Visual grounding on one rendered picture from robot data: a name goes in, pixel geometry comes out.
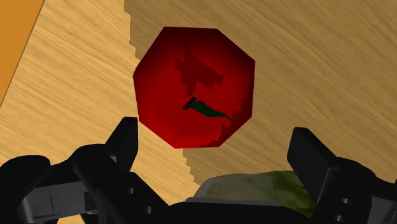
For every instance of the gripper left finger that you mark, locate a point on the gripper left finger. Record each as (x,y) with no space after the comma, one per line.
(102,173)

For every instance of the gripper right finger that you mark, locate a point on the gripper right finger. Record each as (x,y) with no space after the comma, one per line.
(335,183)

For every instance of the pale green rounded object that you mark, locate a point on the pale green rounded object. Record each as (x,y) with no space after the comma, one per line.
(254,187)

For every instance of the red apple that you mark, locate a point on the red apple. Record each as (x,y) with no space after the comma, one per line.
(193,86)

